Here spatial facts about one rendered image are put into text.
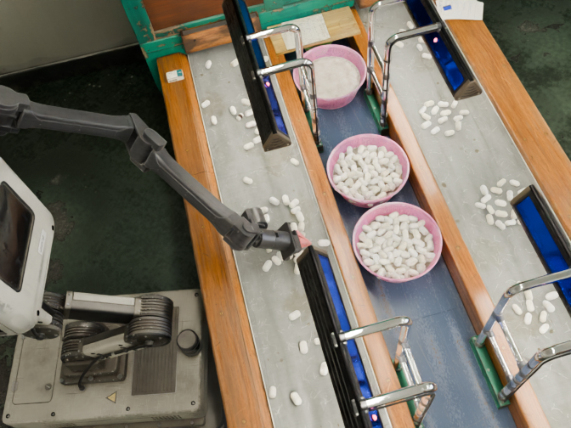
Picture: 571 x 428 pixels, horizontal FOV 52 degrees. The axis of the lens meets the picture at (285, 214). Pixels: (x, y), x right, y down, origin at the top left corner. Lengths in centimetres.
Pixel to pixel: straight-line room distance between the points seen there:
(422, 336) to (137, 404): 94
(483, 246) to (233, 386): 84
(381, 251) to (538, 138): 65
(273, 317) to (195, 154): 65
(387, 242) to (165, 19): 115
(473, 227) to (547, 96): 148
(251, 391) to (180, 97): 110
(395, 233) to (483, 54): 78
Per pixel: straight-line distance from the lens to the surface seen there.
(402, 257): 182
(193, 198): 167
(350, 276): 176
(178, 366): 205
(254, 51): 185
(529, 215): 155
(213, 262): 183
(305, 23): 238
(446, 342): 180
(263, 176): 198
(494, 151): 206
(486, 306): 176
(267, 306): 177
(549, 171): 203
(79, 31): 343
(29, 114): 164
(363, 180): 194
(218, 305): 177
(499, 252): 187
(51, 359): 222
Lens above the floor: 238
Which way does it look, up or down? 60 degrees down
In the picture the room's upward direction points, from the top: 12 degrees counter-clockwise
